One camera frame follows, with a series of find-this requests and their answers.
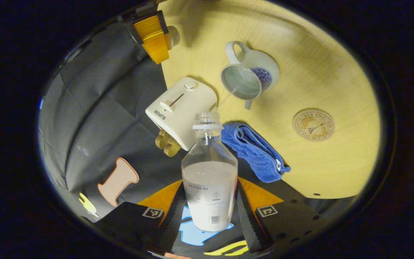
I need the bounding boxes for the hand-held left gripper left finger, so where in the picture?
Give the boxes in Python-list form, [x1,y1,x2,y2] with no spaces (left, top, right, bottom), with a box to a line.
[85,179,188,256]

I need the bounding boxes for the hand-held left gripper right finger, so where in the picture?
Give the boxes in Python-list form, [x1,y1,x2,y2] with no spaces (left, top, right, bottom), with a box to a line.
[236,176,331,254]

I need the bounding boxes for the clear plastic water bottle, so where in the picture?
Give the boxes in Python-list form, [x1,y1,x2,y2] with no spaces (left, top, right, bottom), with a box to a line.
[181,112,239,232]

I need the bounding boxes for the white blue-patterned teacup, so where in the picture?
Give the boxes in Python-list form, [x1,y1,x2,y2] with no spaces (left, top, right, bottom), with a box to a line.
[221,41,280,110]

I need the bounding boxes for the round wooden coaster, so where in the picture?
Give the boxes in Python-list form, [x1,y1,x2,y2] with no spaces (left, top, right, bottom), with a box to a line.
[293,108,336,142]

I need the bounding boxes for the white toaster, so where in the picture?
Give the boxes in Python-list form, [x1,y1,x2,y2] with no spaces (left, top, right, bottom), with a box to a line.
[145,77,218,151]

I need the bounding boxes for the blue towel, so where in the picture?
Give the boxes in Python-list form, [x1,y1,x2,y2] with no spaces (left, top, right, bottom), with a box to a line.
[221,122,291,183]

